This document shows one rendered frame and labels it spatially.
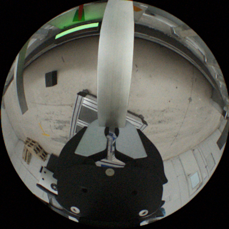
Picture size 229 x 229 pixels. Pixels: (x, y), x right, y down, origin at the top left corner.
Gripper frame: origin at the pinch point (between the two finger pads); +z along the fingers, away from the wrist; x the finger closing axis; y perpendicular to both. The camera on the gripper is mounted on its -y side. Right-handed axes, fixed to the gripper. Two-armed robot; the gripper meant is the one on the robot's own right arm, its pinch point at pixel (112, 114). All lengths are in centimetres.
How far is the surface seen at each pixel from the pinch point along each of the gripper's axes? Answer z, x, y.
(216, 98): 59, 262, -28
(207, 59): 8, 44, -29
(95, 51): 82, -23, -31
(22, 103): -2.0, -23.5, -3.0
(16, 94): -3.2, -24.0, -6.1
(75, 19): 8.3, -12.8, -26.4
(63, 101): 83, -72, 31
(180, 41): 12.0, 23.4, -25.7
